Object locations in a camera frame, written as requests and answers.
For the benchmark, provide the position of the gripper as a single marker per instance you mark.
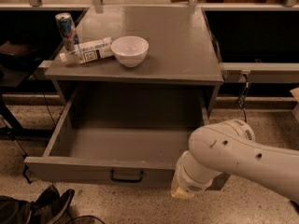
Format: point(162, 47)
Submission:
point(191, 184)

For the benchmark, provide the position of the grey top drawer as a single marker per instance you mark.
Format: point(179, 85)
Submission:
point(103, 131)

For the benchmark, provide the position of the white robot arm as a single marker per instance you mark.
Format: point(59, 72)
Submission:
point(229, 148)

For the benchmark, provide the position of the grey drawer cabinet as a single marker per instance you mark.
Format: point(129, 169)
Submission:
point(178, 79)

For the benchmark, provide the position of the grey sneaker shoe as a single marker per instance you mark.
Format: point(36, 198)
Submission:
point(50, 206)

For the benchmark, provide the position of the white bowl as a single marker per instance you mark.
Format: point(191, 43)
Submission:
point(130, 50)

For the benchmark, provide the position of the white milk carton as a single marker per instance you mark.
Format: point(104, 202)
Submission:
point(89, 51)

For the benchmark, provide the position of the dark trouser leg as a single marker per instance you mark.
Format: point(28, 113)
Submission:
point(13, 211)

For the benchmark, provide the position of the blue drink can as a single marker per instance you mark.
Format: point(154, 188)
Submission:
point(67, 30)

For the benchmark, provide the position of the black stand at left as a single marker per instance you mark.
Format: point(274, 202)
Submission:
point(17, 63)

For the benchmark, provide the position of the black drawer handle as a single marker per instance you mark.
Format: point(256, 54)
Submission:
point(126, 177)

